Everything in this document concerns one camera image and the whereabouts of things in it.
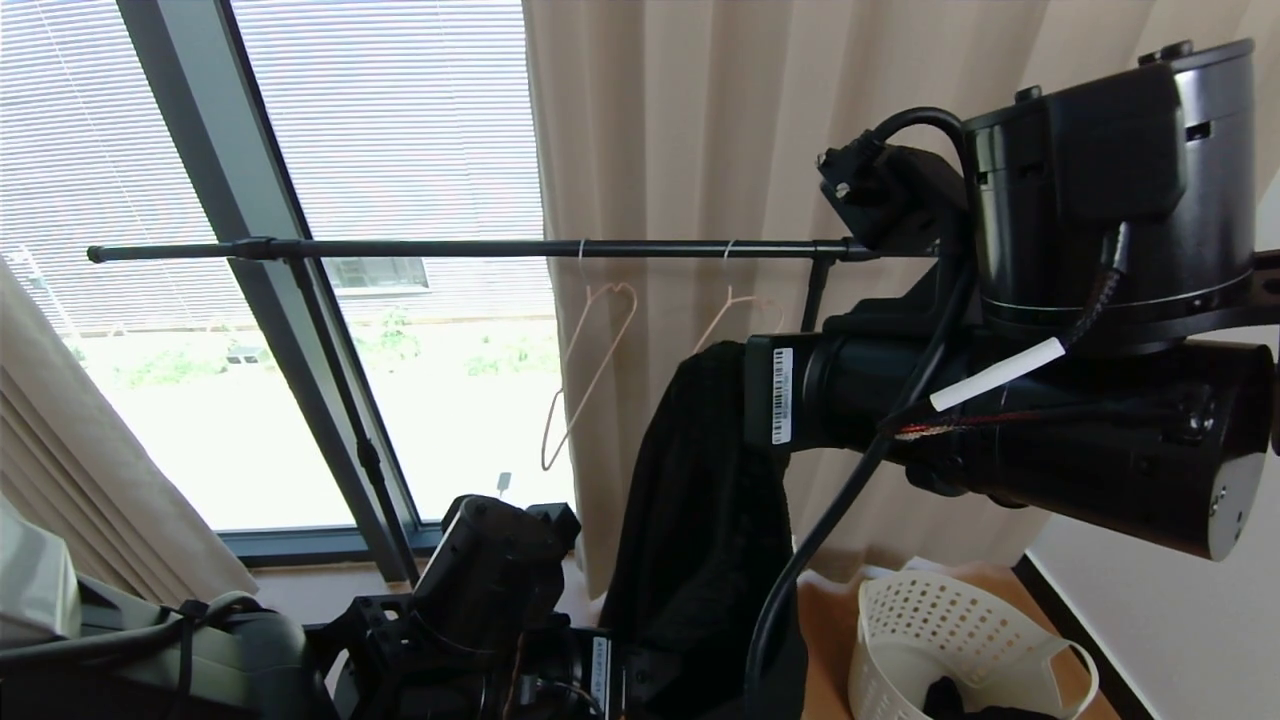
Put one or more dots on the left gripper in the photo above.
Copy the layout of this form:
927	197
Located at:
575	680

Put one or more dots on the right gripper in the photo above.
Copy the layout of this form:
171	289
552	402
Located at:
850	390

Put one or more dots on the black shorts with white logo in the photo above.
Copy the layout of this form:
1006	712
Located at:
700	520

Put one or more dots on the pink clothes hanger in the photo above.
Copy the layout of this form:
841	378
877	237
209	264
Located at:
592	383
712	325

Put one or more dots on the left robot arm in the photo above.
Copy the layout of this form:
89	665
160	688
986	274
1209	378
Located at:
250	660

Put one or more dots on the white laundry basket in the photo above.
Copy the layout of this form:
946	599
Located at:
930	620

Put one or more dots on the black clothes rack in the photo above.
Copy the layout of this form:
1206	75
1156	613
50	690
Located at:
400	248

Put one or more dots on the black garment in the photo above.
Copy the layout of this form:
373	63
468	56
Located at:
950	700

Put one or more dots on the window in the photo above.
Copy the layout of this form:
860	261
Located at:
400	120

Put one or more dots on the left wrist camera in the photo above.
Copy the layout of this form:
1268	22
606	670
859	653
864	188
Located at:
490	570

